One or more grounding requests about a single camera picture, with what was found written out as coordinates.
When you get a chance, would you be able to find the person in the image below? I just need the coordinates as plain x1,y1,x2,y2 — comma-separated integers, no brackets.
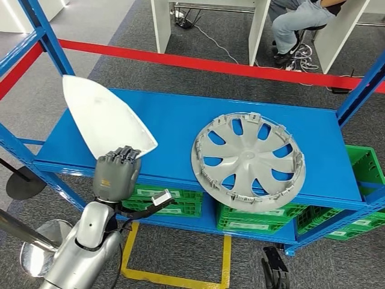
267,0,347,66

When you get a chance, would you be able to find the red barrier belt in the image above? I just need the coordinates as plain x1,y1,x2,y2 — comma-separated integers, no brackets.
0,42,44,101
57,39,385,95

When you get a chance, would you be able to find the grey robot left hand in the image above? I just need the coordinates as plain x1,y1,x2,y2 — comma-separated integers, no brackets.
92,146,142,204

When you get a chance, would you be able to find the white desk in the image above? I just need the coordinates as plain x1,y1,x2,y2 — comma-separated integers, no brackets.
150,0,270,67
313,0,385,75

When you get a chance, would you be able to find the black box device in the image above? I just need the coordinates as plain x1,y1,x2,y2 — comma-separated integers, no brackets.
326,69,356,95

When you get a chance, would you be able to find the black router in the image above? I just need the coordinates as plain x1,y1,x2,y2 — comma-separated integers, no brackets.
173,8,202,30

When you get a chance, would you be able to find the white cable bundle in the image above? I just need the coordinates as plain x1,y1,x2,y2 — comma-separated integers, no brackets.
286,43,319,73

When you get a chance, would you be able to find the grey wheel hubcap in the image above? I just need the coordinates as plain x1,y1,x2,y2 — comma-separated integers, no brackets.
191,112,307,213

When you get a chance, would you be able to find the chrome stanchion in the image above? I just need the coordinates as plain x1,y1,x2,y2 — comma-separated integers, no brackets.
0,209,72,279

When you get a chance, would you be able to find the white floor cable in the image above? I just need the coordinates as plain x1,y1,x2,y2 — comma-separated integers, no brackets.
192,23,238,64

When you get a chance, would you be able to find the green plastic crate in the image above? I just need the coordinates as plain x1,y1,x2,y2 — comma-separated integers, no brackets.
121,198,203,218
296,144,385,234
216,201,308,221
326,217,385,241
129,184,203,202
216,217,289,235

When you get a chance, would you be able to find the black stool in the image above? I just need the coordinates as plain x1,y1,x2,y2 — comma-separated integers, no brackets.
296,22,327,43

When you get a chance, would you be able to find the black base stanchion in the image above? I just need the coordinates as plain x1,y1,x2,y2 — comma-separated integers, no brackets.
0,158,47,201

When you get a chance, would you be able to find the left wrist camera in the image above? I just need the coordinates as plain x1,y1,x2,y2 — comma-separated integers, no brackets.
115,189,176,220

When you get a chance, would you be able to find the white plastic part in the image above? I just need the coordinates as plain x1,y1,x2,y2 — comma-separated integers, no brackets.
63,75,158,160

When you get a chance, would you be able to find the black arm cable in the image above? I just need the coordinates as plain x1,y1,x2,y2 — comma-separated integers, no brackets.
112,227,133,289

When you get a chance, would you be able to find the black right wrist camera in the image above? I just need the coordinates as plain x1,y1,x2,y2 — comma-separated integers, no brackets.
261,246,291,289

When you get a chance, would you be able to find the blue metal shelf rack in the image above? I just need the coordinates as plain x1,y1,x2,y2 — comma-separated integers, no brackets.
0,0,385,256

